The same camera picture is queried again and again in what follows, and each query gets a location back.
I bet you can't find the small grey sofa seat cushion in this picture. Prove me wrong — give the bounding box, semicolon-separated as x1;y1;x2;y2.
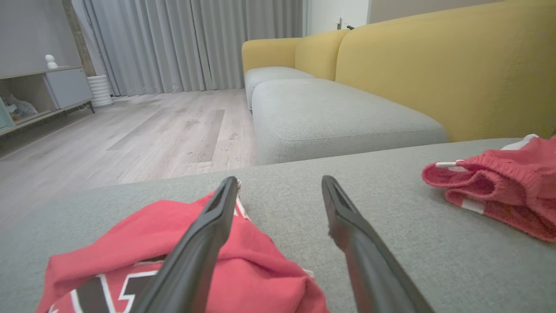
244;67;315;109

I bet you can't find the red jersey with printed letters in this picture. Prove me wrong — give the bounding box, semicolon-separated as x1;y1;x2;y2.
36;189;329;313

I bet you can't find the long grey sofa seat cushion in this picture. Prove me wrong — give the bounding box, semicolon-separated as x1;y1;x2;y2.
251;78;449;166

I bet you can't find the white ribbed planter pot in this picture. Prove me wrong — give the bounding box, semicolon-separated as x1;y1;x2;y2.
87;74;114;108

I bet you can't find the low grey and teal cabinet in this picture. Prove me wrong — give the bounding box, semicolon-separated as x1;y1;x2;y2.
0;65;95;137

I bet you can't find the grey pleated curtain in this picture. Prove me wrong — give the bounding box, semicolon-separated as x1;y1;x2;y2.
72;0;304;97

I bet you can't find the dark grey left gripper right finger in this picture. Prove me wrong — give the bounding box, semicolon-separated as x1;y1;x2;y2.
321;175;436;313

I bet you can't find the wide grey-green sofa seat cushion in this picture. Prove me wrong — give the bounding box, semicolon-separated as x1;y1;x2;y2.
0;138;556;313

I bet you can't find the red knit shorts white drawstring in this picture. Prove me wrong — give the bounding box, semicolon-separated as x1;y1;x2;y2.
421;134;556;243

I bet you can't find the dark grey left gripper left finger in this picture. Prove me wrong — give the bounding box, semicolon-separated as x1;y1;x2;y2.
130;176;239;313

